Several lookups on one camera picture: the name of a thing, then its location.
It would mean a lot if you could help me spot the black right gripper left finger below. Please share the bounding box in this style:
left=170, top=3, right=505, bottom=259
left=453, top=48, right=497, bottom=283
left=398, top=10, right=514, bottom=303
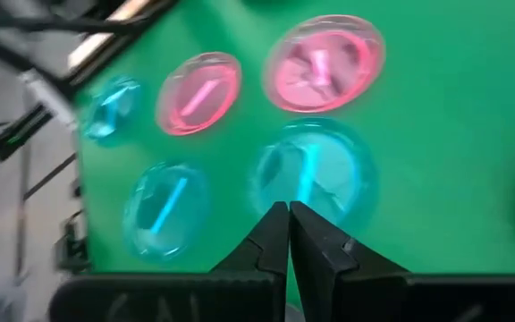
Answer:
left=47, top=200, right=291, bottom=322

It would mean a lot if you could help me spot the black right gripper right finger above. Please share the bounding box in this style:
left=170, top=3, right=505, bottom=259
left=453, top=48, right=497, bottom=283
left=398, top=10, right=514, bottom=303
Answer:
left=288, top=200, right=515, bottom=322

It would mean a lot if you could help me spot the large clear blue plate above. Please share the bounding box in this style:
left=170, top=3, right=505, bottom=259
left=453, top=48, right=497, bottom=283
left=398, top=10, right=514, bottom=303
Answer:
left=248, top=116, right=380, bottom=233

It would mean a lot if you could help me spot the medium clear blue plate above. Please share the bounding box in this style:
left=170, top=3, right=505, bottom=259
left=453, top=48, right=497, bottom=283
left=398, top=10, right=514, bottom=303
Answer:
left=122, top=161, right=212, bottom=264

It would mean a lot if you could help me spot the medium clear pink plate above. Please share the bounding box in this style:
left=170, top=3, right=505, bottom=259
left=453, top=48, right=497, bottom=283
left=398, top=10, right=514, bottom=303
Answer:
left=154, top=51, right=243, bottom=137

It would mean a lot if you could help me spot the large clear pink plate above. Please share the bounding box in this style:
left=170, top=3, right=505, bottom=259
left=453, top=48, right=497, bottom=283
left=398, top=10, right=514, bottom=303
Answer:
left=261, top=13, right=387, bottom=114

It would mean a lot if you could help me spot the small blue plastic cup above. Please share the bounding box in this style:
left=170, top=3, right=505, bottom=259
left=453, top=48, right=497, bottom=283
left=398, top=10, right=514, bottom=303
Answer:
left=81, top=74, right=143, bottom=142

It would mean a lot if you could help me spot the wooden side board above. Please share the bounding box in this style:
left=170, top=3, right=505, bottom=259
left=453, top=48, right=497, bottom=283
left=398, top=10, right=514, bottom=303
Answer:
left=66, top=0, right=152, bottom=71

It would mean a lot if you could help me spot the black power strip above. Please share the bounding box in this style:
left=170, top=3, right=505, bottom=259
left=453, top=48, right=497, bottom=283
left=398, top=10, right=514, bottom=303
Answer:
left=0, top=103, right=55, bottom=162

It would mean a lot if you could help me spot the black aluminium table frame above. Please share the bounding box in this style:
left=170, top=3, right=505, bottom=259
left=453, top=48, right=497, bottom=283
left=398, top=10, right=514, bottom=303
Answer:
left=0, top=0, right=181, bottom=274

